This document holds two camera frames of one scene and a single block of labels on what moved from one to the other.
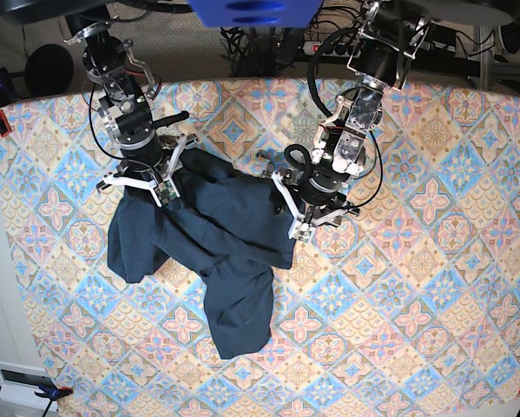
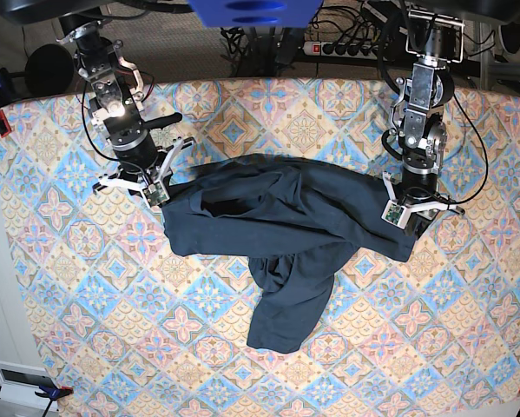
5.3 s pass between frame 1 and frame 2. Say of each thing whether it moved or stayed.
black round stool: stayed
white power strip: stayed
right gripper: moved
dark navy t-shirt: moved
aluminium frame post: stayed
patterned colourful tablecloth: stayed
